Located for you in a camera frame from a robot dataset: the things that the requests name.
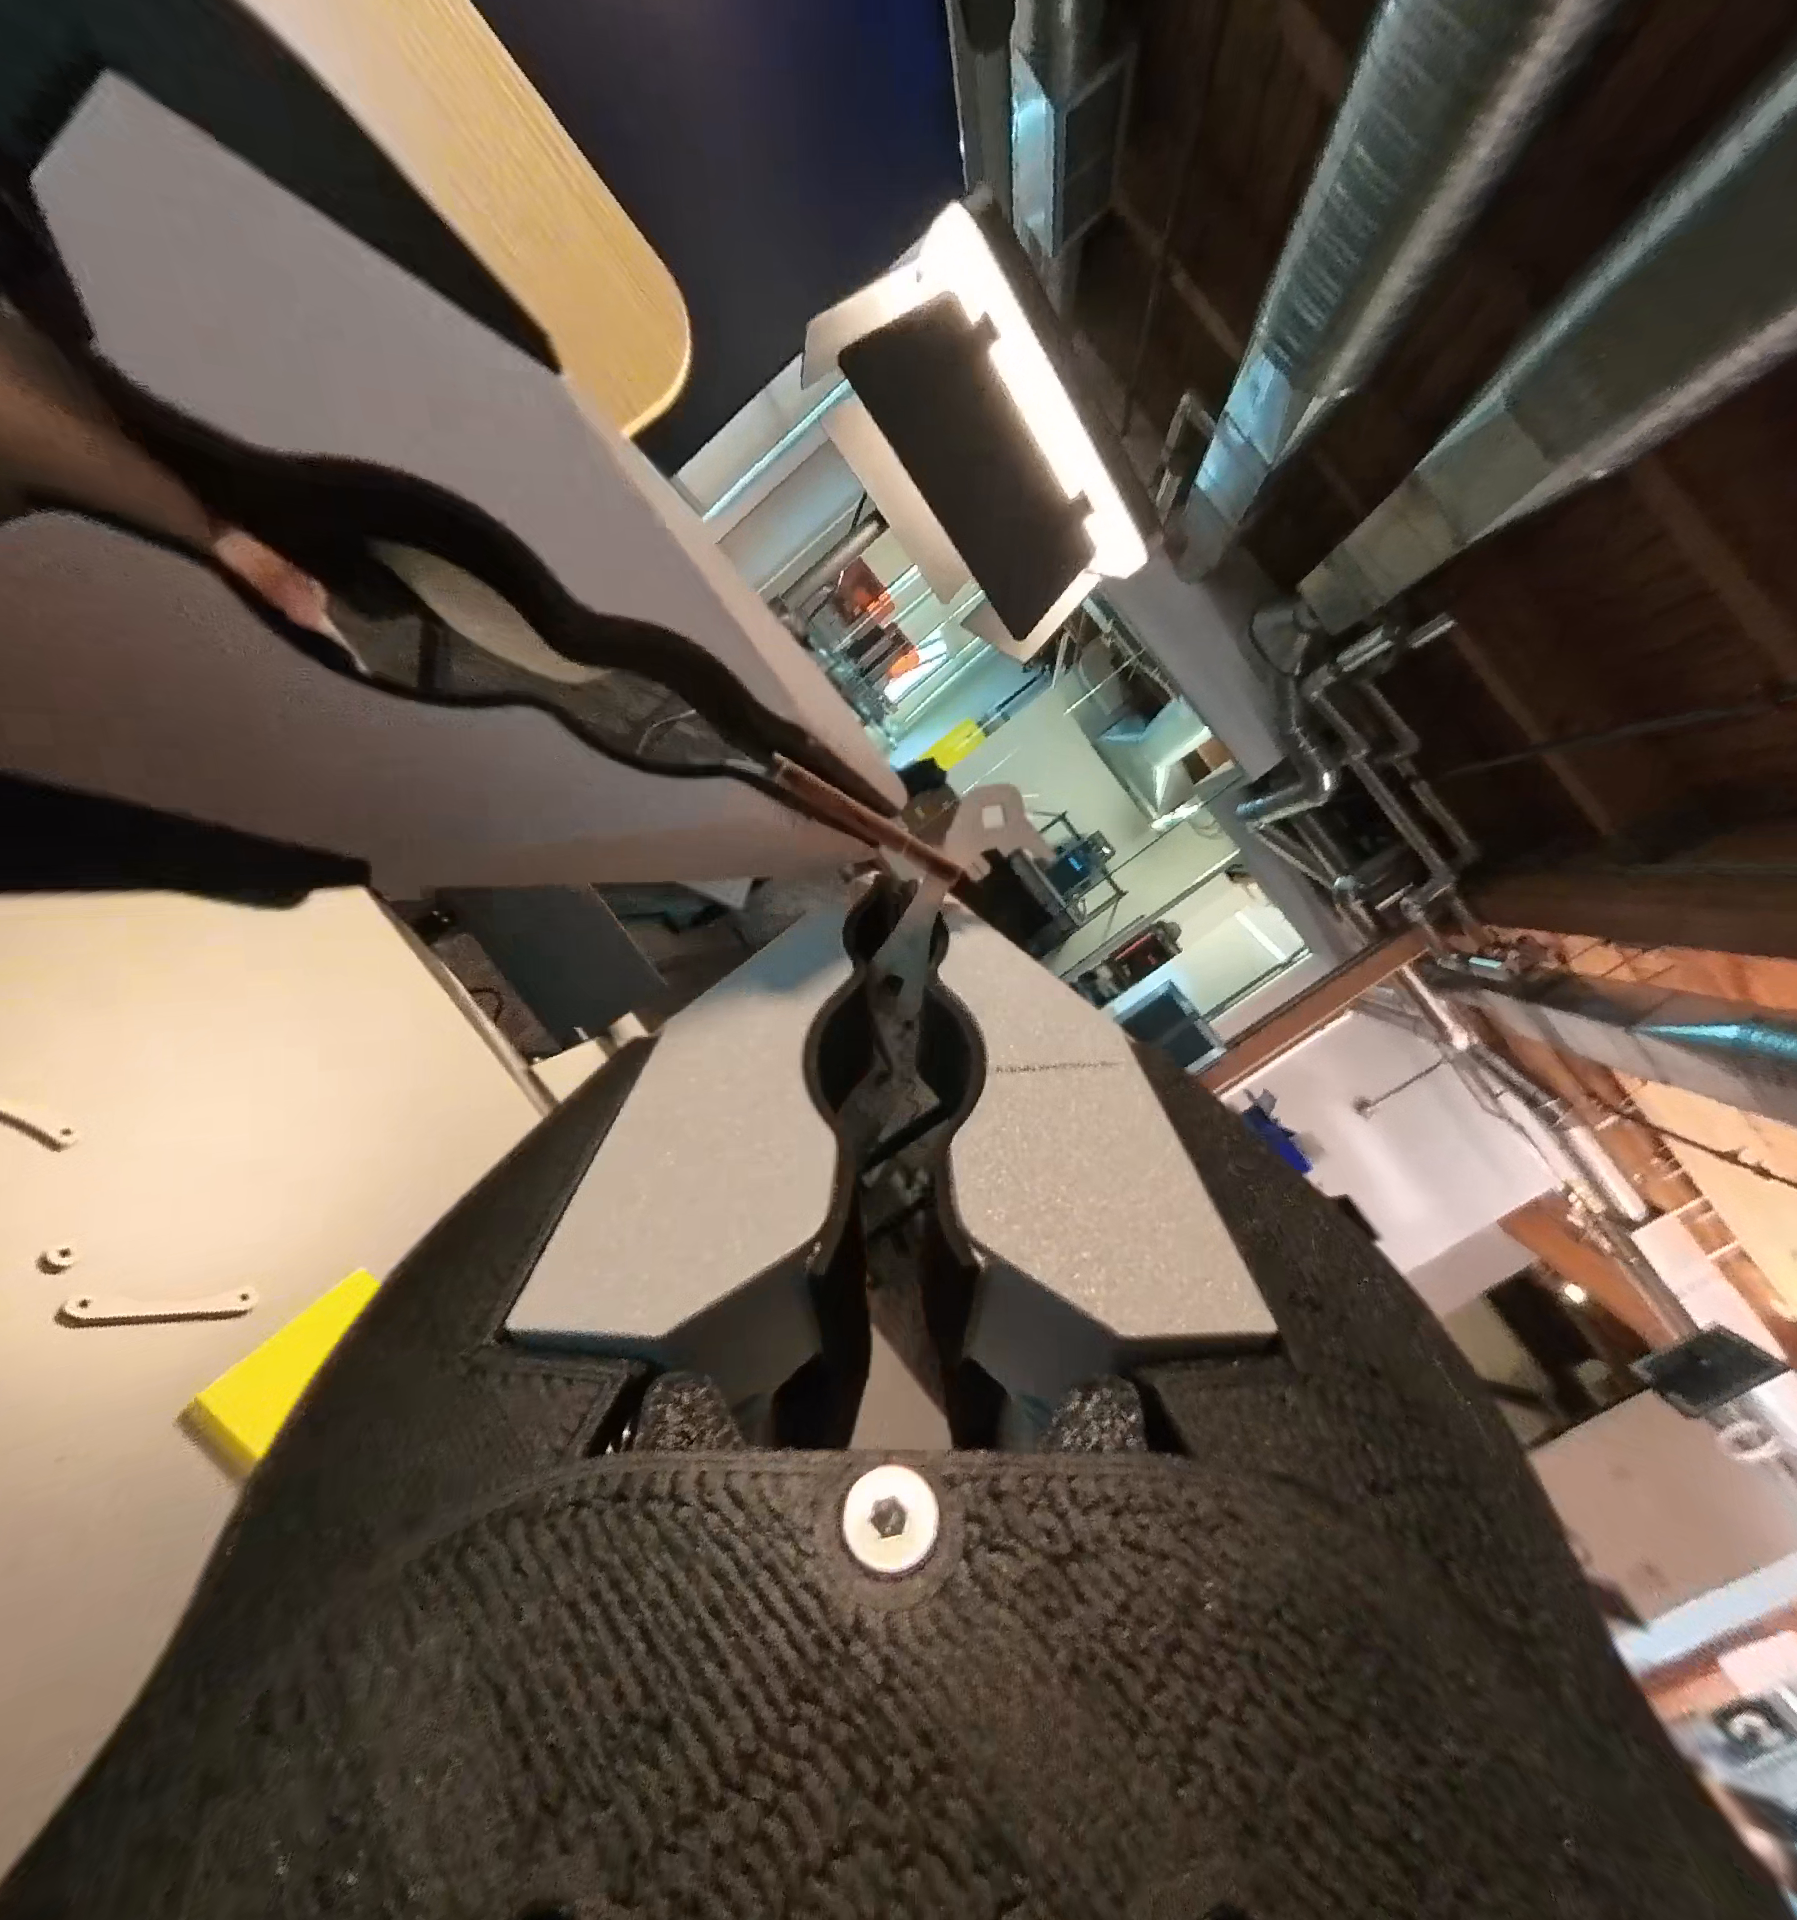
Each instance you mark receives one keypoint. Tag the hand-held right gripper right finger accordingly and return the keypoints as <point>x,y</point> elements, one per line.
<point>1123,1200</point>

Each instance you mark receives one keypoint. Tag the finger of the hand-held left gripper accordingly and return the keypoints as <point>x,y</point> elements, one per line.
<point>315,331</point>
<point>163,704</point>

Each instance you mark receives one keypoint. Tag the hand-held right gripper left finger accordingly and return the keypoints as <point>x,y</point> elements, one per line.
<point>673,1185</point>

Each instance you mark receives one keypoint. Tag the small metal bracket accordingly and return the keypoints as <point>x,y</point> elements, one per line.
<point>920,919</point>

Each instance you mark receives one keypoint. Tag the copper rod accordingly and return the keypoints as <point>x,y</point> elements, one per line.
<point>837,803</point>

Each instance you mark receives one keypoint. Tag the flat wooden link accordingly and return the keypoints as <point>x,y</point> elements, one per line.
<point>156,1308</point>

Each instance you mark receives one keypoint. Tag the person's left hand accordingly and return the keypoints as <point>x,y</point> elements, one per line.
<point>44,434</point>

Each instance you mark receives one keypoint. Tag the grey box printer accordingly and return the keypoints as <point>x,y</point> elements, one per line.
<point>1169,1020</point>

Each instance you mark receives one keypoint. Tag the light wooden panel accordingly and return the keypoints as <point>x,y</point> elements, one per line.
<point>493,179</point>

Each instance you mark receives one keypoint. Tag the dark grey desk cabinet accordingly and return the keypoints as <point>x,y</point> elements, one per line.
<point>568,945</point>

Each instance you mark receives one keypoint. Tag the black equipment rack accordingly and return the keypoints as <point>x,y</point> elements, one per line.
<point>1047,899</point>

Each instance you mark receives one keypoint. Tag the yellow notepad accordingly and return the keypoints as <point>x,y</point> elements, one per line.
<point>283,1380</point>

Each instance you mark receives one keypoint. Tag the curved wooden strip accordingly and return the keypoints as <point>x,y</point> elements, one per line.
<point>14,1118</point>

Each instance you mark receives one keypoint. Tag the yellow sign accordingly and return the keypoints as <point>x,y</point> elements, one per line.
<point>957,747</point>

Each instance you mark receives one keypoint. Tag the metal ceiling pipes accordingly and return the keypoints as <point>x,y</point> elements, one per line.
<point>1348,704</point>

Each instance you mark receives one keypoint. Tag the black flat screen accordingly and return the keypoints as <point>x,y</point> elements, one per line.
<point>1708,1368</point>

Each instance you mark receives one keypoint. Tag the rectangular hanging ceiling lamp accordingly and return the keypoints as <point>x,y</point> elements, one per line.
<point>973,466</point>

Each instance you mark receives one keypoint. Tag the blue wall-mounted device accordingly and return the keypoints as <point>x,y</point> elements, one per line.
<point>1280,1147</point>

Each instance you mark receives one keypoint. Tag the spiral metal ventilation duct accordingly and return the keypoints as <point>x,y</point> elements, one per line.
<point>1722,1035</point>

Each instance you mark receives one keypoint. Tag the large metal ventilation duct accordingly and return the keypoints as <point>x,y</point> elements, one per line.
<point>1633,331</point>
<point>1377,179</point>

